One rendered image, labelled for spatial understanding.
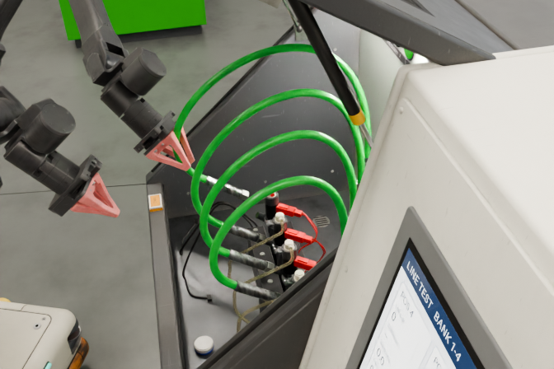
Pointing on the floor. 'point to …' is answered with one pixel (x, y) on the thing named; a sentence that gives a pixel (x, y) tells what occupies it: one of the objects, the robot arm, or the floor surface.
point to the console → (458, 201)
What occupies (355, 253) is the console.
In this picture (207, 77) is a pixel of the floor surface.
